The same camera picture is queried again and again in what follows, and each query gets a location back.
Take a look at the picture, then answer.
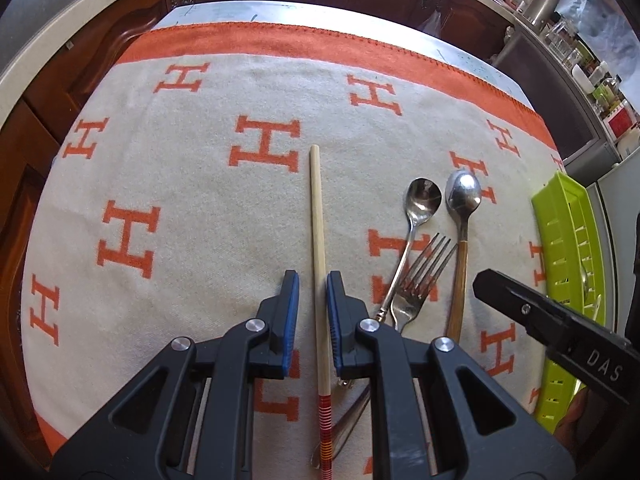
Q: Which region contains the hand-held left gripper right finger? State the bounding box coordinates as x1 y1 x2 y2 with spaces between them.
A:
326 270 576 480

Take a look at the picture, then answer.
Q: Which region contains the grey refrigerator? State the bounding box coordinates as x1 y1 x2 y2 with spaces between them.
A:
585 150 640 281

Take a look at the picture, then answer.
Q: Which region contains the red label box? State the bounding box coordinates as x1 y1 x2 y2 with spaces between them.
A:
606 102 637 137

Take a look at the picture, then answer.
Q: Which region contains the small metal spoon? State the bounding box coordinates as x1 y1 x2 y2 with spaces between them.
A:
581 265 602 322

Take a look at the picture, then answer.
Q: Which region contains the orange and white printed blanket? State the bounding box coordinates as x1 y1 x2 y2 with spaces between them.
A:
20 21 566 461

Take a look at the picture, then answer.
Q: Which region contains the green plastic tray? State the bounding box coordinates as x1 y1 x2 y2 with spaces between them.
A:
530 170 608 436

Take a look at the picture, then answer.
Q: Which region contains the white chopstick red striped end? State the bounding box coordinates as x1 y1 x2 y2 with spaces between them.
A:
309 145 335 480

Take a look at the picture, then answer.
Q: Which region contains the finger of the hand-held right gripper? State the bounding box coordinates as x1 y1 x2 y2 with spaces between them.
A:
472 269 635 405

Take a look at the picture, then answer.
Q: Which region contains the metal fork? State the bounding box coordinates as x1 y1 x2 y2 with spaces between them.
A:
390 232 458 333

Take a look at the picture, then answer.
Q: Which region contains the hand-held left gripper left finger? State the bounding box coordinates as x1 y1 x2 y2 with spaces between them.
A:
50 270 301 480

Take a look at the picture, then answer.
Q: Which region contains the wooden handled metal spoon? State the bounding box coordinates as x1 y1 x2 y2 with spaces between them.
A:
444 170 483 341

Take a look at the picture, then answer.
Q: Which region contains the clear glass jar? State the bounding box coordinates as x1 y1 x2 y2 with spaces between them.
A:
544 19 584 68

